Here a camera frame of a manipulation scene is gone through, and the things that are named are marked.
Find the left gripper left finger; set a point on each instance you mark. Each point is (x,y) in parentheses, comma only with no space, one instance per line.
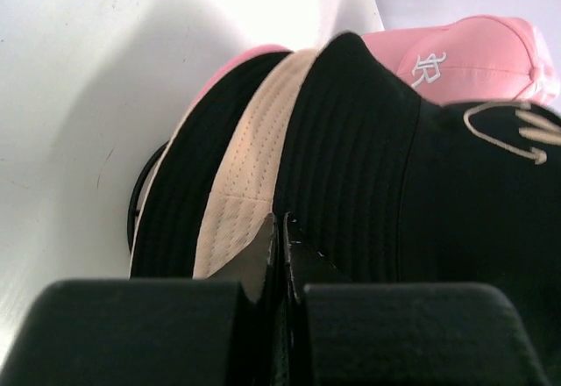
(216,331)

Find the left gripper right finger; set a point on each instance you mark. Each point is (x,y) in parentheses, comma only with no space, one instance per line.
(346,333)

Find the black hat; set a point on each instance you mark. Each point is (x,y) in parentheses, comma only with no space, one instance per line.
(171,215)

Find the black wire hat stand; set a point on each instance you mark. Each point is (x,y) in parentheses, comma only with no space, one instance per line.
(133,206)

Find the black cap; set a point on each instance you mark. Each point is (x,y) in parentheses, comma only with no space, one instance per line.
(393,188)

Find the beige bucket hat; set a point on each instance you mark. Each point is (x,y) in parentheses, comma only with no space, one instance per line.
(242,193)

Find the light pink hat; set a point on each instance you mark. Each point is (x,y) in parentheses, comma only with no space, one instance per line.
(477,58)

